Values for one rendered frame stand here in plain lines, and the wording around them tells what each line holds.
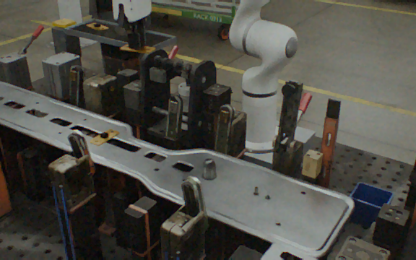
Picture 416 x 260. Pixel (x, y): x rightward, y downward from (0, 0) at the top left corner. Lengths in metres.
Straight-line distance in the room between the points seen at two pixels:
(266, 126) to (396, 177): 0.49
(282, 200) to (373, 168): 0.78
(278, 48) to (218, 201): 0.59
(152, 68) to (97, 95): 0.22
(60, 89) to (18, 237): 0.46
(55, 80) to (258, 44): 0.65
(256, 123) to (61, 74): 0.65
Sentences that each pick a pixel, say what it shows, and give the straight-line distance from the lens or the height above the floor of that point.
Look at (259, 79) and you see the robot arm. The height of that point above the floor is 1.05.
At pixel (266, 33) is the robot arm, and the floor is 1.20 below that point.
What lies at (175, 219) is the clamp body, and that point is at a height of 1.04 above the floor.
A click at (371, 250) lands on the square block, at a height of 1.06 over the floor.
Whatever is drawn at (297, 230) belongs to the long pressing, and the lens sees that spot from 1.02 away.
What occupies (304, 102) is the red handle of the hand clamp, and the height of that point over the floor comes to 1.14.
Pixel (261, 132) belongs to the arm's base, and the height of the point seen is 0.85.
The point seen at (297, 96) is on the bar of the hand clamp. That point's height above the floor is 1.19.
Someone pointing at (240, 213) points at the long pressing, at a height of 1.00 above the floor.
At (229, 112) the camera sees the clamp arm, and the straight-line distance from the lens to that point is 1.24.
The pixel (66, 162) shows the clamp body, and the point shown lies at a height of 1.04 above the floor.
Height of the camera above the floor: 1.65
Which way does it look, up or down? 30 degrees down
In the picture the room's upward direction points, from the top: straight up
